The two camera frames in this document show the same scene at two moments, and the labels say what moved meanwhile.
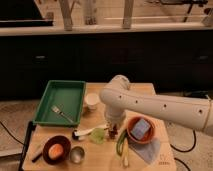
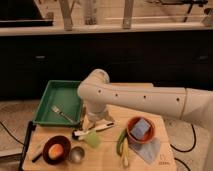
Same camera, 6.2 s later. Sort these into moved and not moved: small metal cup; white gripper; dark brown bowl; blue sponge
Moved: white gripper
Not moved: blue sponge; small metal cup; dark brown bowl
